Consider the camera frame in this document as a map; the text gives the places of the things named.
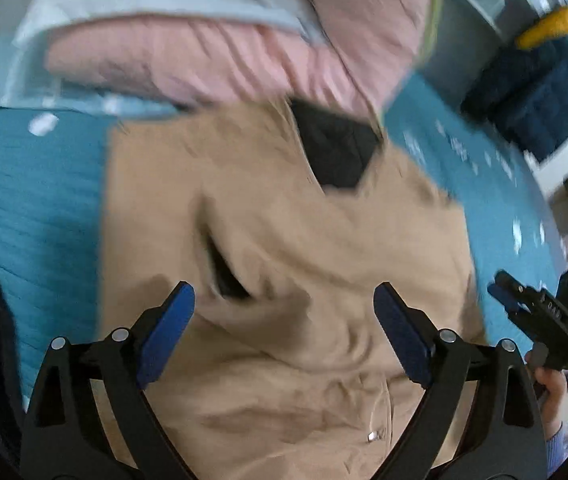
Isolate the tan brown jacket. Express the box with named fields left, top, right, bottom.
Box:
left=100, top=100, right=482, bottom=479

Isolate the person's right hand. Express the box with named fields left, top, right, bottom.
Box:
left=532, top=367, right=567, bottom=441

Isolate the navy and yellow knitted cushion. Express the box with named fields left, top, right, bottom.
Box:
left=461, top=6, right=568, bottom=162

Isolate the teal knitted bed blanket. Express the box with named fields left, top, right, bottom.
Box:
left=0, top=75, right=565, bottom=394

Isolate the pink quilted duvet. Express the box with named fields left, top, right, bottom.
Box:
left=46, top=0, right=440, bottom=117

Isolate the light blue striped bedsheet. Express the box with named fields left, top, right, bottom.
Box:
left=0, top=36, right=177, bottom=119

